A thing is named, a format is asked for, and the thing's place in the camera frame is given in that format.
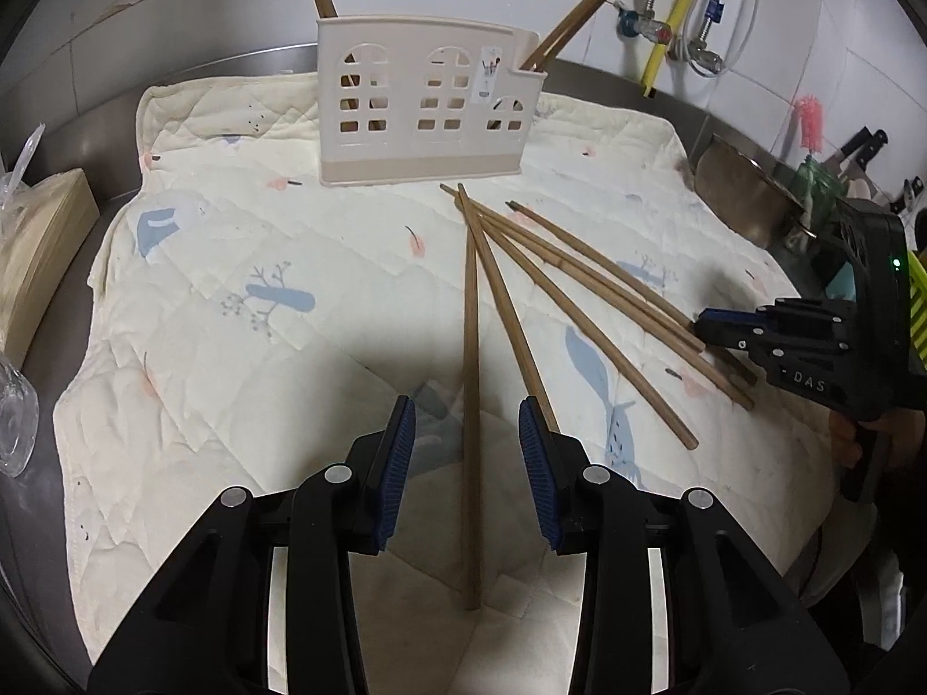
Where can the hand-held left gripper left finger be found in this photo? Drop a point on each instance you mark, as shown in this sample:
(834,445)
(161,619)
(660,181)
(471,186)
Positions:
(395,463)

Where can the clear plastic wrapper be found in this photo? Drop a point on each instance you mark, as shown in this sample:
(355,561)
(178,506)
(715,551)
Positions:
(14,413)

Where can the clear plastic bag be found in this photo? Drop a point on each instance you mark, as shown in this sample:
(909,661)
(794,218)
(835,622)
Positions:
(18,166)

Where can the pink bottle brush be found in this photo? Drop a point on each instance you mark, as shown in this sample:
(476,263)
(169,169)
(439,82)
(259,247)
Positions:
(808,119)

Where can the green glass jar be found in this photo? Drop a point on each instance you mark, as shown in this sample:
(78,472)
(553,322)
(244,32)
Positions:
(818,184)

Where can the tan paper stack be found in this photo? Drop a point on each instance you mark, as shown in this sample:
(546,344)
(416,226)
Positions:
(43,253)

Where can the cream quilted printed mat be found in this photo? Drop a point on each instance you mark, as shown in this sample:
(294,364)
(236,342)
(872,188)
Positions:
(290,376)

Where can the yellow-green plastic rack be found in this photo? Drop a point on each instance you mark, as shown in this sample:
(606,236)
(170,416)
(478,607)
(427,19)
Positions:
(917,304)

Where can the metal angle valve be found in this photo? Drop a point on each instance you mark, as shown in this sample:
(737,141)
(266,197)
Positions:
(706,58)

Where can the cream plastic utensil holder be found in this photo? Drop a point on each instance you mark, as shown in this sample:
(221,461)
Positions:
(405,152)

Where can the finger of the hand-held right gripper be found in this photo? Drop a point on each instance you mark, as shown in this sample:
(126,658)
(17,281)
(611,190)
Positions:
(724,316)
(731,342)

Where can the person's right hand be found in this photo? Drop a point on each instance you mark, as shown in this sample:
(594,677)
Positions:
(844,441)

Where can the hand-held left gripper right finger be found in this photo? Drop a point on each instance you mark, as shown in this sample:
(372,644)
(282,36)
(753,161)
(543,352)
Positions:
(536,463)

